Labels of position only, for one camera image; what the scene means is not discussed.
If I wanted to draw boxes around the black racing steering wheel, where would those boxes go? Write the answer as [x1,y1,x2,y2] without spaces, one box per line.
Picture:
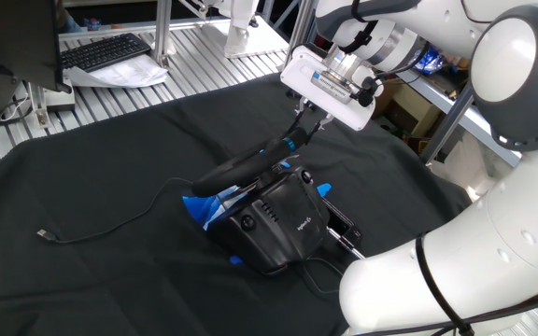
[191,125,310,198]

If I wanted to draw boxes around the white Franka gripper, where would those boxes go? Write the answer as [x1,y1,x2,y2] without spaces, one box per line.
[279,43,376,145]

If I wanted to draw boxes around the silver metal rod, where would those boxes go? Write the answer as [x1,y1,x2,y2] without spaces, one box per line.
[327,227,366,260]

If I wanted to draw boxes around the grey metal shelf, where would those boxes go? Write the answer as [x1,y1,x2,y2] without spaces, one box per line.
[394,67,523,168]

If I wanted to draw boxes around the black keyboard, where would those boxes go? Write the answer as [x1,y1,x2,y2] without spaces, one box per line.
[60,32,153,74]

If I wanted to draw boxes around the black table cloth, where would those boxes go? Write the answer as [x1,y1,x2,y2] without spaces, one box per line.
[0,72,474,336]

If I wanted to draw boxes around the blue plastic bag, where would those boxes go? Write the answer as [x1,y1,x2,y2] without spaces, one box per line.
[411,45,446,76]

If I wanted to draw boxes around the white paper sheets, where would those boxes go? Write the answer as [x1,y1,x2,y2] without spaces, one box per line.
[65,53,170,90]

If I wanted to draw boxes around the thin black looped cable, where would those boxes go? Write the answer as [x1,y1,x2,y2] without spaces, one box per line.
[296,256,345,296]

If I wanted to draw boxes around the brown cardboard box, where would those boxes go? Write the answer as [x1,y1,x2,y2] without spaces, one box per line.
[372,77,408,120]

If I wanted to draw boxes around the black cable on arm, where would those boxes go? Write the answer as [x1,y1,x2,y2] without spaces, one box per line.
[412,235,538,336]

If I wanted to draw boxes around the aluminium profile post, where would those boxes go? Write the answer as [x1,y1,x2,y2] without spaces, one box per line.
[281,0,319,72]

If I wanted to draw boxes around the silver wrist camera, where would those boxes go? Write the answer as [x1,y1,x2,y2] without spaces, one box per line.
[309,68,361,105]

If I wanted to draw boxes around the black Logitech wheel base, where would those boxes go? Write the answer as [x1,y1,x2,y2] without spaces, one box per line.
[205,161,331,277]

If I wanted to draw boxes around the black USB cable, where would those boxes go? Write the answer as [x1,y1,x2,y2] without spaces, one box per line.
[35,175,196,245]

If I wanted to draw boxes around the white pedestal stand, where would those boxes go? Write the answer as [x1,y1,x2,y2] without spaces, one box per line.
[201,0,290,60]

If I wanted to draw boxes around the person in blue shirt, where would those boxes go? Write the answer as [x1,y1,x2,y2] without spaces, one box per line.
[55,0,84,35]

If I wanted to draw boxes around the black computer monitor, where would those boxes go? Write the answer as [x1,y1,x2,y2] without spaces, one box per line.
[0,0,73,123]

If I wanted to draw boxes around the black rectangular frame device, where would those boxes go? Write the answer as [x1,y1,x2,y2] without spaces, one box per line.
[318,193,364,248]

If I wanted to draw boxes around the white foam packing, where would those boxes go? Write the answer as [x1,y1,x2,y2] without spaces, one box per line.
[430,132,502,203]

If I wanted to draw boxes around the cream cardboard box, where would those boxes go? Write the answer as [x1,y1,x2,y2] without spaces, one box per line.
[384,82,443,140]

